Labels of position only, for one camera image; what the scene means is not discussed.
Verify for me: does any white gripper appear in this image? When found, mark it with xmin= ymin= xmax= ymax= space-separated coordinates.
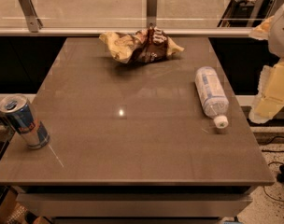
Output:
xmin=248 ymin=3 xmax=284 ymax=124

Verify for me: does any brown chip bag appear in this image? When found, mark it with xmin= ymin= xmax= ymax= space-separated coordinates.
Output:
xmin=99 ymin=27 xmax=184 ymax=64

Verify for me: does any blue silver redbull can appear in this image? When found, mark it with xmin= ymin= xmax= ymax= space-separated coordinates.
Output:
xmin=0 ymin=94 xmax=50 ymax=149

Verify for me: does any clear plastic water bottle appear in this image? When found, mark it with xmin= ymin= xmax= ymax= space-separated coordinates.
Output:
xmin=195 ymin=66 xmax=229 ymax=129

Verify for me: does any right metal railing bracket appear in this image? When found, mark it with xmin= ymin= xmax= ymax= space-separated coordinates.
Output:
xmin=266 ymin=0 xmax=284 ymax=17

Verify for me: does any metal railing bracket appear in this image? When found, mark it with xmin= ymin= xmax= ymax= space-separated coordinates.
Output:
xmin=266 ymin=0 xmax=284 ymax=17
xmin=146 ymin=0 xmax=158 ymax=28
xmin=18 ymin=0 xmax=43 ymax=33

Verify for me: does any black floor cable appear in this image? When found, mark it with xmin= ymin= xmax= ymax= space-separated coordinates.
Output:
xmin=261 ymin=135 xmax=284 ymax=203

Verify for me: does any middle metal railing bracket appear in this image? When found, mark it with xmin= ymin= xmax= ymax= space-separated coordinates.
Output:
xmin=146 ymin=0 xmax=158 ymax=28

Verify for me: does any left metal railing bracket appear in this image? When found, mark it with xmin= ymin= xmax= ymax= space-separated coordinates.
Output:
xmin=18 ymin=0 xmax=43 ymax=33

